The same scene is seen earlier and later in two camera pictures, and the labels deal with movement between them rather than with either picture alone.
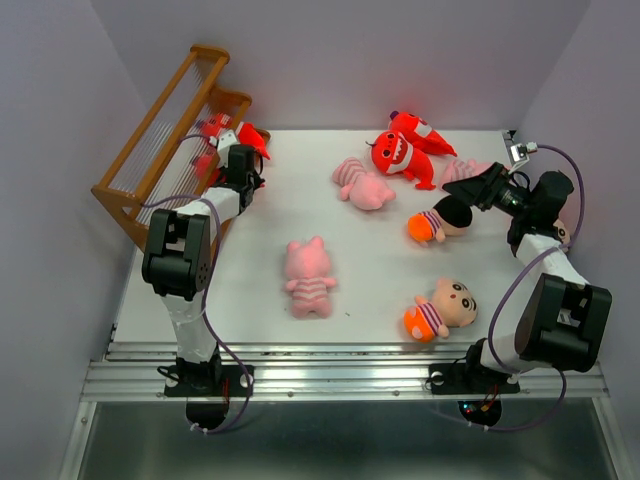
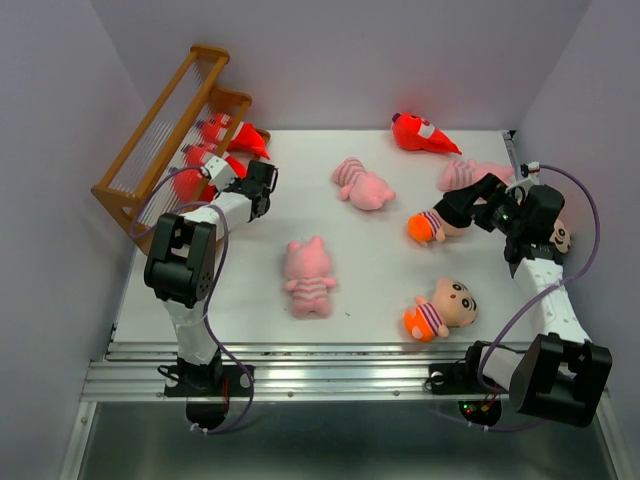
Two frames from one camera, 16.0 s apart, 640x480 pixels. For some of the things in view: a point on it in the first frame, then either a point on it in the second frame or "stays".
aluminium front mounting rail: x=326 y=372 stays
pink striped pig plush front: x=308 y=265 stays
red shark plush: x=392 y=153 -> x=191 y=187
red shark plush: x=218 y=123 stays
